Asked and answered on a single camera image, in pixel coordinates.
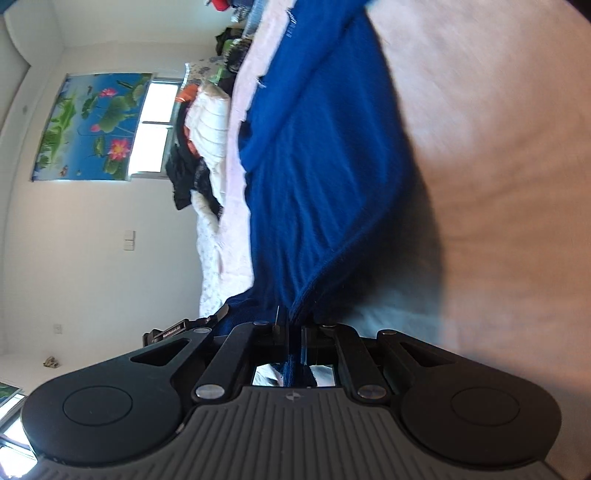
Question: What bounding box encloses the floral pillow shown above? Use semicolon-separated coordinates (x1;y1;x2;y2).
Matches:
182;56;229;87

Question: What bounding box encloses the red jacket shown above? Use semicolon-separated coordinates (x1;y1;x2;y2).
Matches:
209;0;231;12

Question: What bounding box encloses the white quilted duvet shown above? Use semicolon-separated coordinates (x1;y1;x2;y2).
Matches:
180;82;252;317

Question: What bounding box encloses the pink floral bed sheet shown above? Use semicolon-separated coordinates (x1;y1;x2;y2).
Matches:
216;0;591;476

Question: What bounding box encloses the white wall switch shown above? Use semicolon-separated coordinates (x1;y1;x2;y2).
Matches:
123;230;135;252

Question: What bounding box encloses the orange garment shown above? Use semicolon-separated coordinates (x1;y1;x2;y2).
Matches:
175;84;198;103

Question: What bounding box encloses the black garment by window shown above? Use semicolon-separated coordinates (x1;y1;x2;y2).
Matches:
165;102;222;219

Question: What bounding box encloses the blue knit sweater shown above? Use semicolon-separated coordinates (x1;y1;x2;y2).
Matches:
212;0;417;387

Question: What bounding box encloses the lotus flower roller blind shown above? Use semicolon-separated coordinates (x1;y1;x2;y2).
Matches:
31;73;152;182

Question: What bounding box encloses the dark clothes pile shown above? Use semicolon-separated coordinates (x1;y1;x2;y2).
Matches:
204;0;269;23

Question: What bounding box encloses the leopard print garment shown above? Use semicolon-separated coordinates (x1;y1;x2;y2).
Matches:
215;27;252;80

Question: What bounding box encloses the window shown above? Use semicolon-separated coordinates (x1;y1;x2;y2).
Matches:
128;78;181;177

